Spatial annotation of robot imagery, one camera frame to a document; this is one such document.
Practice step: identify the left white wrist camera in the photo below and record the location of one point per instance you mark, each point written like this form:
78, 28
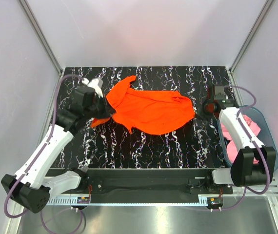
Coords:
96, 84

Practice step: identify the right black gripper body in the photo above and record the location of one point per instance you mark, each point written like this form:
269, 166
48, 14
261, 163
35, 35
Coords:
206, 108

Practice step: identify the orange t shirt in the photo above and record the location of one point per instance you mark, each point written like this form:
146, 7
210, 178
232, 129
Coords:
153, 112

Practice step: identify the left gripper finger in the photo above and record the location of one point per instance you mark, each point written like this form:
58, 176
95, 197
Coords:
101, 116
107, 109

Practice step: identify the blue plastic basket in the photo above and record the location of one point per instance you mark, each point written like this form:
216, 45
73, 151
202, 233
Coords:
257, 122

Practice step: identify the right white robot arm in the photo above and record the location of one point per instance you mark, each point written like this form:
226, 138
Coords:
253, 167

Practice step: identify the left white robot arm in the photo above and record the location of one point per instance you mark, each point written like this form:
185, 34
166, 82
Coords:
28, 186

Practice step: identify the white slotted cable duct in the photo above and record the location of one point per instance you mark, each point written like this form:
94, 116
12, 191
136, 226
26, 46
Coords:
133, 201

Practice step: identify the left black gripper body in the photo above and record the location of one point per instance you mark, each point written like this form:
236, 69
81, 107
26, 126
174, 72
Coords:
96, 108

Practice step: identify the pink t shirt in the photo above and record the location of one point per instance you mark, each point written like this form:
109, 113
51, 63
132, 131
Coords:
240, 133

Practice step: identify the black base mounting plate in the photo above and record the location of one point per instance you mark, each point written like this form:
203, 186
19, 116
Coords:
152, 182

